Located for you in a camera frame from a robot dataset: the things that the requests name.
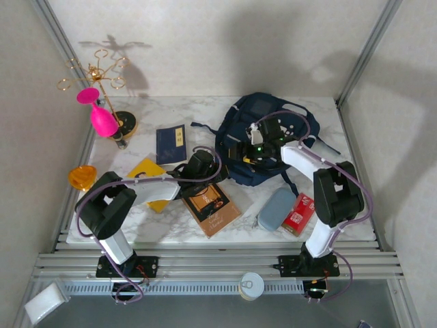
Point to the white foam block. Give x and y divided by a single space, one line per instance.
44 302

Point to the yellow cartoon book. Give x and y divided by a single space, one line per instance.
150 167

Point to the brown book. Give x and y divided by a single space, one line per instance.
213 215

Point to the small dark bottle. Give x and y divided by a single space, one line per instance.
121 141

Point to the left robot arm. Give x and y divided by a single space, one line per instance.
106 208

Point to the aluminium frame post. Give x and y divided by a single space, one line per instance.
58 30
368 44

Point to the orange plastic cup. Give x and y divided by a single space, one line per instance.
82 176

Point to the black control board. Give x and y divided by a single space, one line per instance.
128 288
315 288

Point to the navy blue backpack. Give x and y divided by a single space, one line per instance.
246 112

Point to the tin can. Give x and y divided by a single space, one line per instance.
251 285

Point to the small dark object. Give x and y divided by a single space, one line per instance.
364 324

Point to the grey-blue pencil case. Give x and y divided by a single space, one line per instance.
274 208

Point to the red box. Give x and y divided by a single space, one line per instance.
298 217

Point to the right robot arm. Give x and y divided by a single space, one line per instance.
338 198

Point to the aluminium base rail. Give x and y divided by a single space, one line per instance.
218 264

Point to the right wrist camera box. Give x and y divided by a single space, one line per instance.
256 136

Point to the pink plastic goblet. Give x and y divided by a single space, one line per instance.
102 121

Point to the navy blue book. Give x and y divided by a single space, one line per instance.
170 145

